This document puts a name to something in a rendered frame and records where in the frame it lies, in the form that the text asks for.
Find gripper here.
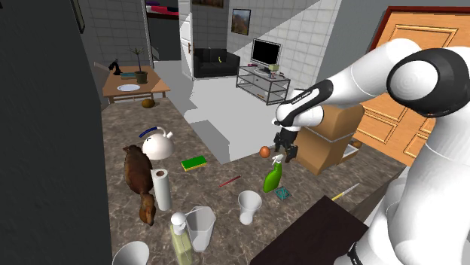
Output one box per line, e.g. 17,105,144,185
273,126,301,165

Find green spray bottle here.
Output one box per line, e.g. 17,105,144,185
262,154,285,194

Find small teal square tile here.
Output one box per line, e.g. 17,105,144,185
274,186,292,201

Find large tan loaf-shaped box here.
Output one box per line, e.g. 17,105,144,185
295,104,365,176

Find red pencil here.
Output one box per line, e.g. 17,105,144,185
218,175,242,188

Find white cup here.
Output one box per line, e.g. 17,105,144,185
237,190,264,227

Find glass television stand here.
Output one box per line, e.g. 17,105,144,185
235,38,292,107

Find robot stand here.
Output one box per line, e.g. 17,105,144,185
249,195,371,265

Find green and yellow sponge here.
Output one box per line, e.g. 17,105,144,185
180,155,209,172

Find black sofa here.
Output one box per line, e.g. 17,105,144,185
192,47,242,80

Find clear grey measuring jug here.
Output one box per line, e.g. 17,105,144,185
183,205,218,254

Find white paper towel roll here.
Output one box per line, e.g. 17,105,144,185
151,168,173,212

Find pale green soap dispenser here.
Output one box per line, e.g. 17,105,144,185
169,212,194,265

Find white door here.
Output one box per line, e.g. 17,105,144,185
179,12,195,81

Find wooden side table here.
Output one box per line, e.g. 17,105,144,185
101,47,172,105

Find orange wooden door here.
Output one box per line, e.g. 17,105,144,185
351,5,470,168

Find white bowl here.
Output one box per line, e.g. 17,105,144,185
111,240,151,265

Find white kettle with blue handle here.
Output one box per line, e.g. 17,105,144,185
138,126,175,161

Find framed landscape wall picture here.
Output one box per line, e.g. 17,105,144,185
230,8,252,37

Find wide framed wall picture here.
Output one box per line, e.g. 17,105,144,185
191,0,225,10

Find dark framed wall picture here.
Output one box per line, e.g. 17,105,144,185
70,0,87,35

